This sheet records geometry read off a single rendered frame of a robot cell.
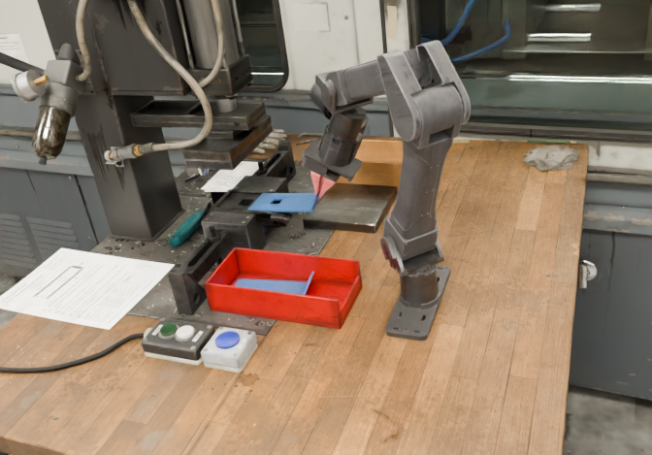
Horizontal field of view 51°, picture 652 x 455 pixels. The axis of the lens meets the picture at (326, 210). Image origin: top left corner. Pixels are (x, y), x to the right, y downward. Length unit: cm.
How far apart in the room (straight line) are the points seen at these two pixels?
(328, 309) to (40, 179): 185
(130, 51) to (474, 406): 85
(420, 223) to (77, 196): 183
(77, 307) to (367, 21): 101
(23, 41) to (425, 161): 184
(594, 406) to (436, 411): 135
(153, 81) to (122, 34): 10
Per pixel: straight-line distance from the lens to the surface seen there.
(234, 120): 129
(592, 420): 227
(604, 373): 219
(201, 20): 125
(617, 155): 178
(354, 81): 110
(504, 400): 102
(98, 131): 145
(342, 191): 152
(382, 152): 164
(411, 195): 104
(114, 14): 132
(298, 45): 194
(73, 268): 151
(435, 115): 93
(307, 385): 106
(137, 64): 133
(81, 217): 277
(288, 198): 136
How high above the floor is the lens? 162
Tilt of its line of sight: 29 degrees down
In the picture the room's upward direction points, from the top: 8 degrees counter-clockwise
